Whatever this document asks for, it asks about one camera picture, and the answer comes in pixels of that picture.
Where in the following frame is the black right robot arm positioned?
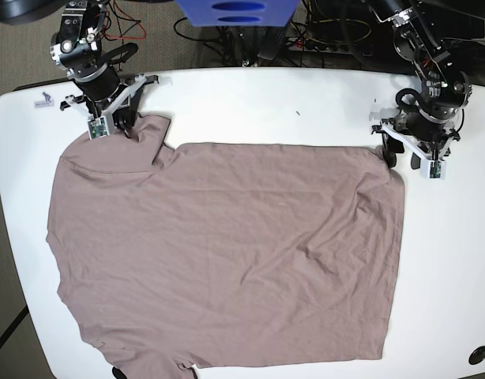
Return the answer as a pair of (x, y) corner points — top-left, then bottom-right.
(0, 1), (159, 140)

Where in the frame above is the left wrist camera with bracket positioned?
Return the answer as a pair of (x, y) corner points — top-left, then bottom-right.
(369, 107), (464, 179)

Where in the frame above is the blue plastic mount plate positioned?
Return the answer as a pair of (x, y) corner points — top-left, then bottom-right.
(176, 0), (299, 27)

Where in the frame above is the small purple logo sticker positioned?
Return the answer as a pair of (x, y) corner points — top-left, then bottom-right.
(34, 92), (55, 109)

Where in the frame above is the black table cable grommet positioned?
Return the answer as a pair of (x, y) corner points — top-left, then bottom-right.
(468, 346), (485, 366)

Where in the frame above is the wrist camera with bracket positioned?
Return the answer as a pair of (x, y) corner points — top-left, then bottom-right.
(60, 73), (160, 140)
(369, 107), (464, 179)

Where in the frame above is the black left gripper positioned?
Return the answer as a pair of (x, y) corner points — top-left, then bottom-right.
(371, 111), (461, 170)

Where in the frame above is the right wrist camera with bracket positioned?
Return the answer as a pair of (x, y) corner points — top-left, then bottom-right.
(60, 73), (160, 140)

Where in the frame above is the black power strip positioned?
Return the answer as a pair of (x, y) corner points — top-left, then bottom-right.
(285, 37), (352, 55)

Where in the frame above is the mauve T-shirt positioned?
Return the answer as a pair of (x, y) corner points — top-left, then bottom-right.
(47, 116), (405, 378)

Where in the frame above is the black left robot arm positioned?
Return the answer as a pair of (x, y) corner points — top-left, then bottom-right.
(370, 1), (472, 179)

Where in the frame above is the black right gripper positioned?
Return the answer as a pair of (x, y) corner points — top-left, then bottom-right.
(73, 66), (137, 138)

